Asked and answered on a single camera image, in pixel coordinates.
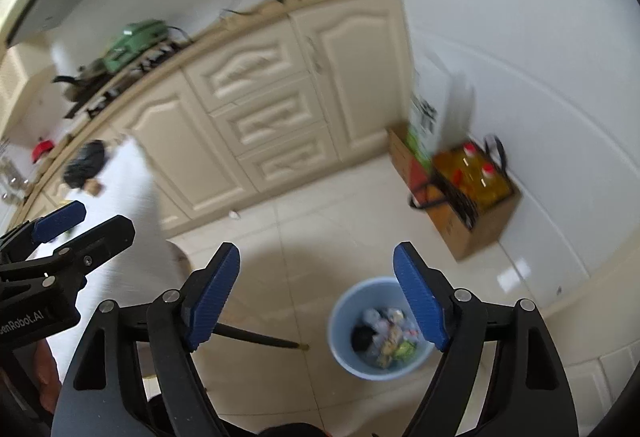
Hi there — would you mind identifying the black gas stove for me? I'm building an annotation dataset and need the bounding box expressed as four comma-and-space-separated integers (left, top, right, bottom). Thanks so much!
62, 40, 183, 118

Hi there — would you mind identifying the yellow cooking oil bottle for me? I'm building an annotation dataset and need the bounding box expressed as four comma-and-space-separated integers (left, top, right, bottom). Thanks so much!
435, 142, 483, 190
465, 162, 511, 213

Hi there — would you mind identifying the person's left hand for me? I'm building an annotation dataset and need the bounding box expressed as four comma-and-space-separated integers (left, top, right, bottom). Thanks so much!
34, 339, 63, 410

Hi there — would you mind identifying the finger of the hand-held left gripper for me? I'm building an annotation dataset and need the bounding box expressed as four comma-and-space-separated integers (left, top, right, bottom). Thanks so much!
0, 200, 87, 263
0, 216, 136, 290

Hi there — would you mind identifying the black wok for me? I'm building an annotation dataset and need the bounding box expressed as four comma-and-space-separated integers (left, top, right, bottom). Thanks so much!
52, 60, 108, 90

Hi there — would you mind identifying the blue plastic bin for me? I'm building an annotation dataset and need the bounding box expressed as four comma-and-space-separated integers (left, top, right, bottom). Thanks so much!
327, 277, 436, 379

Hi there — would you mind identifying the white paper bag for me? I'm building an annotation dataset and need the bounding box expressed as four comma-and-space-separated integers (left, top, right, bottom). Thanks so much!
407, 52, 476, 163

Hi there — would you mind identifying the green electric cooker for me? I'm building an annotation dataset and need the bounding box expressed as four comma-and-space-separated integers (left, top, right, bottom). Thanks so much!
102, 20, 171, 68

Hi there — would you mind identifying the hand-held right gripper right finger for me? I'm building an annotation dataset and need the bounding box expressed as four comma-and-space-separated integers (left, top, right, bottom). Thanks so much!
393, 242, 581, 437

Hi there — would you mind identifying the round table with white cloth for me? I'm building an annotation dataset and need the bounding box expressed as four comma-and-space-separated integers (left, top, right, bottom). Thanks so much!
20, 134, 191, 370

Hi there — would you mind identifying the black power cable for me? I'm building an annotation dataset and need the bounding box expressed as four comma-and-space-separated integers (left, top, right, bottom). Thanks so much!
165, 0, 258, 43

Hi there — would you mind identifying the person's dark clothing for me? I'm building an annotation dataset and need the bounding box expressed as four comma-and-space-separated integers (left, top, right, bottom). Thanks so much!
260, 422, 331, 437

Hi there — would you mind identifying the cream cabinet drawer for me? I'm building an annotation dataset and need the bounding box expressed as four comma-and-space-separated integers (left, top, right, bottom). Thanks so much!
182, 20, 311, 110
237, 124, 343, 190
210, 77, 328, 153

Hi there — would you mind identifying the red brown cardboard box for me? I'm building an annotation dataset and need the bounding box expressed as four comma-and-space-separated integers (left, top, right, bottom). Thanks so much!
387, 127, 433, 193

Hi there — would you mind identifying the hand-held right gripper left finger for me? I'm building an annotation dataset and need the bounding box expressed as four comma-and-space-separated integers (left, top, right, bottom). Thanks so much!
50, 242, 240, 437

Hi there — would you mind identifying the small cream lattice cabinet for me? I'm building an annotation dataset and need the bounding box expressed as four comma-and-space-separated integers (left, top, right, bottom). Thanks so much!
0, 50, 36, 128

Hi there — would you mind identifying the cream base cabinet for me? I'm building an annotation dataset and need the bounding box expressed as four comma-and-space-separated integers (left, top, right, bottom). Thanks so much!
0, 0, 416, 238

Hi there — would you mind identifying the black plastic bag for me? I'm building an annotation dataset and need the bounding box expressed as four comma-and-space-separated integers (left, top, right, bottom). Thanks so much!
351, 324, 376, 353
62, 140, 112, 190

